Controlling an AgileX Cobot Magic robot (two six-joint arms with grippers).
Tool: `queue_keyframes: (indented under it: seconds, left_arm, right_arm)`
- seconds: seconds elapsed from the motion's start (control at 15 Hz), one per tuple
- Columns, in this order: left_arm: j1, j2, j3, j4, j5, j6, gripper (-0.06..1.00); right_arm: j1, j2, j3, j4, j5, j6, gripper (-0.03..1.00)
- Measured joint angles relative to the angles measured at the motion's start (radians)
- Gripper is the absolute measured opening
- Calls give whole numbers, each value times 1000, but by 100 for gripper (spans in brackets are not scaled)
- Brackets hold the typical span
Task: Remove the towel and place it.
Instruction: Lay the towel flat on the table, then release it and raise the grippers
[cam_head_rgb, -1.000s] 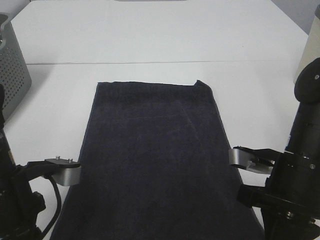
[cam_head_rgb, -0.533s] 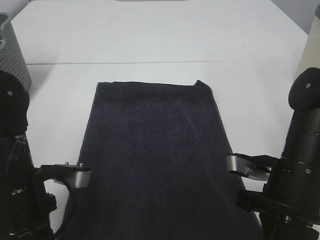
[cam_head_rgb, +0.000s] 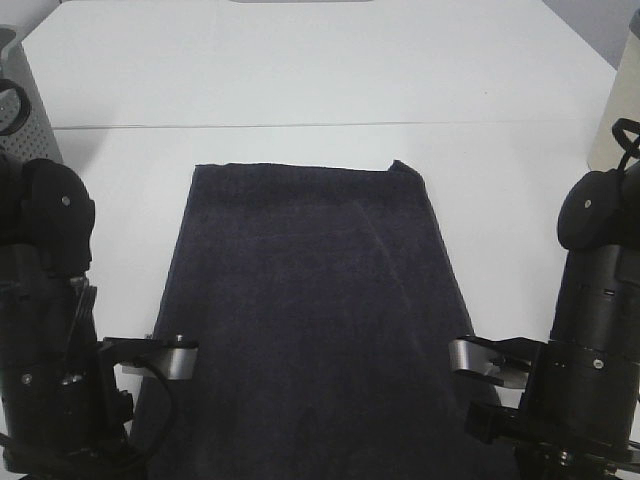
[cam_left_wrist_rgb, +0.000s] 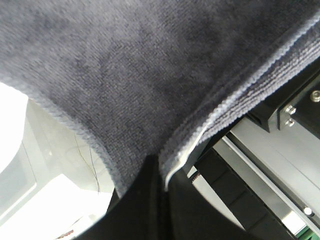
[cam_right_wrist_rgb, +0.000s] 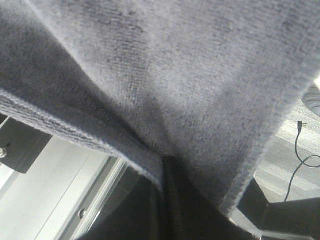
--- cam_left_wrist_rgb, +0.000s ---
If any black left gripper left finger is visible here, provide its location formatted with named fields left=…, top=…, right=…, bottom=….
left=77, top=155, right=173, bottom=240

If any aluminium frame rail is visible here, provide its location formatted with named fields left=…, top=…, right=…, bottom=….
left=219, top=72, right=320, bottom=236

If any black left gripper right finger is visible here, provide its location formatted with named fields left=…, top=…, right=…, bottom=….
left=164, top=166, right=248, bottom=240

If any dark navy towel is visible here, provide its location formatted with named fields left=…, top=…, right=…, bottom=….
left=0, top=0, right=320, bottom=195

